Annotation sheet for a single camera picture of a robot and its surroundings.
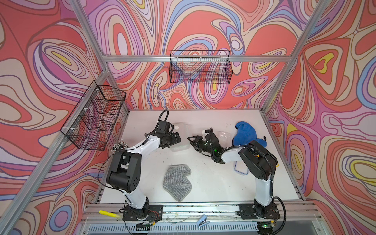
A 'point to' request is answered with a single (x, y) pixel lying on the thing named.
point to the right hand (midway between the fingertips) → (188, 143)
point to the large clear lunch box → (183, 129)
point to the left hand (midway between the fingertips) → (177, 140)
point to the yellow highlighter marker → (109, 214)
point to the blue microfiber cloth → (245, 133)
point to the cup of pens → (120, 145)
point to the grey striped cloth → (176, 183)
